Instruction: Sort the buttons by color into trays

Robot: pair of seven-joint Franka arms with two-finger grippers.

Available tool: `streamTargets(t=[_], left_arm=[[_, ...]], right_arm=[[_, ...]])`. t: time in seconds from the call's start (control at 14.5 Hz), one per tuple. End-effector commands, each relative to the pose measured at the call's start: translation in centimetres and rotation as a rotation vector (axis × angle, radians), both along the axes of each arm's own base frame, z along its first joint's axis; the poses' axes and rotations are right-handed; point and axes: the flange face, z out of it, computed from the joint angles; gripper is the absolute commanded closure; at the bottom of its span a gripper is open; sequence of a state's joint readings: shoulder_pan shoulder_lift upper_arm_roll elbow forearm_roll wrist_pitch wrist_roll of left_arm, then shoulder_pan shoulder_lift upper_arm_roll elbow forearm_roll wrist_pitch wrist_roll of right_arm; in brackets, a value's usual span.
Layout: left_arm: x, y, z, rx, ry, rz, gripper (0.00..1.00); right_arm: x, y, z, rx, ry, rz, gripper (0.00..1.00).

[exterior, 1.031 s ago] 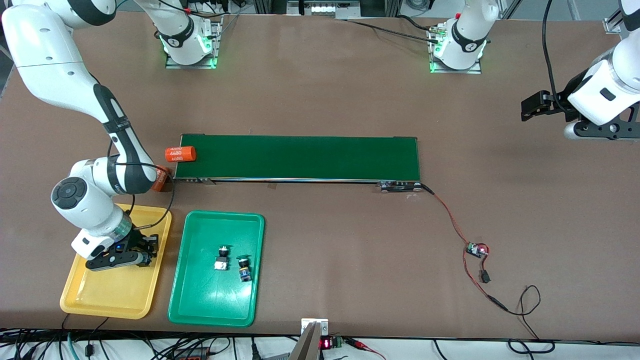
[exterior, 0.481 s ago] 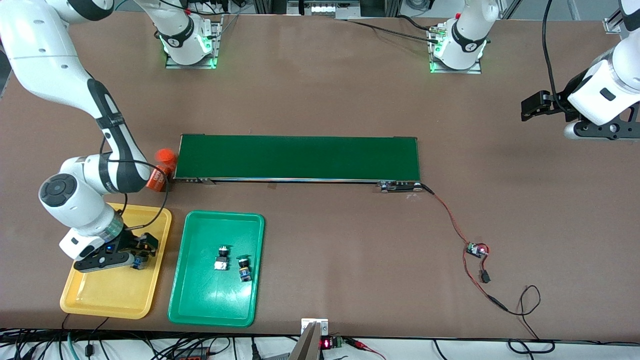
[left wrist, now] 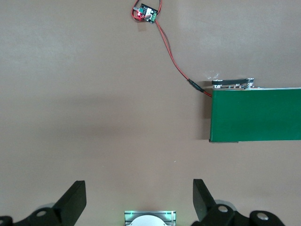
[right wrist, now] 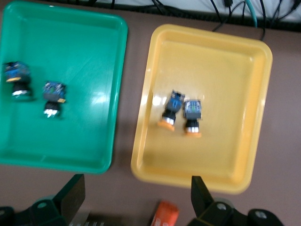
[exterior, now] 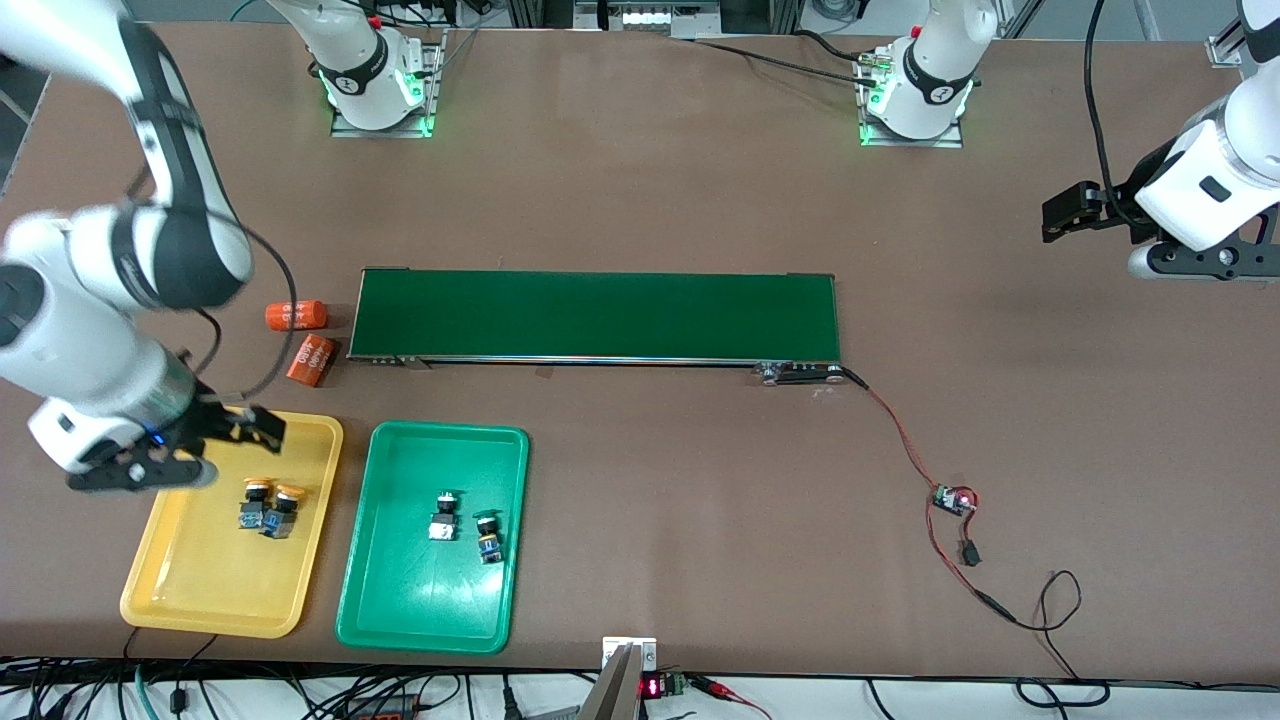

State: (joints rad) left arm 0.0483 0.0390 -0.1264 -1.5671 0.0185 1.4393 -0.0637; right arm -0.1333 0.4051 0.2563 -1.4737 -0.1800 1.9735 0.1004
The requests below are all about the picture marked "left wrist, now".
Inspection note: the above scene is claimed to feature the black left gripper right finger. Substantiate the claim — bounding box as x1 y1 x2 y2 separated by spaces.
191 178 286 226

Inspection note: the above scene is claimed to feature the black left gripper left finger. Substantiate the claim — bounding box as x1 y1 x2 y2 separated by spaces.
0 180 87 226

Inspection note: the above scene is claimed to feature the green conveyor belt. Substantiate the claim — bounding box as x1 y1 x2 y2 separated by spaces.
208 77 301 144

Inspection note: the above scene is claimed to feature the small controller circuit board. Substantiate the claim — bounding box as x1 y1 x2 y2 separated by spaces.
133 2 158 24

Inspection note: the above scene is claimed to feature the aluminium left arm base plate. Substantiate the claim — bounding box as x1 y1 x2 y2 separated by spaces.
124 210 177 226

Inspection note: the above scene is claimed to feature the red black motor cable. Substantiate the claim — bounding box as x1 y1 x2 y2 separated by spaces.
155 20 214 97

